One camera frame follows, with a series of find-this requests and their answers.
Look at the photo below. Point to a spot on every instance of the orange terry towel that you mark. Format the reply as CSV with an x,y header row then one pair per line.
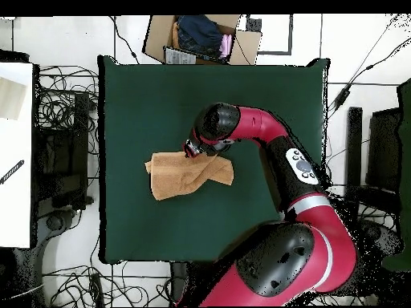
x,y
179,176

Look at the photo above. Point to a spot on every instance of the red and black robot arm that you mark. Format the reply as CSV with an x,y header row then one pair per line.
x,y
314,224

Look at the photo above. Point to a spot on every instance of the dark green table cloth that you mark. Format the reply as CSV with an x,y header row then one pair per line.
x,y
144,224

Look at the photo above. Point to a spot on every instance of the printed paper label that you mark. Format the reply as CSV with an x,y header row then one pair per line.
x,y
179,57

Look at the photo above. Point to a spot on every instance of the pink garment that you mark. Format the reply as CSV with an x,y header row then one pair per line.
x,y
225,46

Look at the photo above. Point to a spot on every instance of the tan cloth in box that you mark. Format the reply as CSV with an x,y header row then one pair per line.
x,y
175,37

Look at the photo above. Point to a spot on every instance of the black equipment stand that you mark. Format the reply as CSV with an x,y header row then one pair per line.
x,y
80,128
353,144

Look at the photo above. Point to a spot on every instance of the blue jeans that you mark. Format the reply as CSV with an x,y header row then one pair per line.
x,y
199,35

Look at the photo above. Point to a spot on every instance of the cardboard box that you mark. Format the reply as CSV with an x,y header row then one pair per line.
x,y
157,35

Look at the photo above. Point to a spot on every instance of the black office chair base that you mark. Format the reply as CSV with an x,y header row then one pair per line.
x,y
385,237
54,223

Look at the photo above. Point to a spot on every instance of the black power adapter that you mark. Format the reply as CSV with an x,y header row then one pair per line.
x,y
342,98

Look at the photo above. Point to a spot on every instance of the black power strip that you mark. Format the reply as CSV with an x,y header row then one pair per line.
x,y
95,287

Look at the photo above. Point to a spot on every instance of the black striped stick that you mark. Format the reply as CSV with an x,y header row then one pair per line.
x,y
13,171

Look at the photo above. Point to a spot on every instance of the white side table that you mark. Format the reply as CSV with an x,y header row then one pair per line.
x,y
16,208

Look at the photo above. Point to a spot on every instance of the beige paper sheet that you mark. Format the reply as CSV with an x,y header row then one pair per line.
x,y
11,99

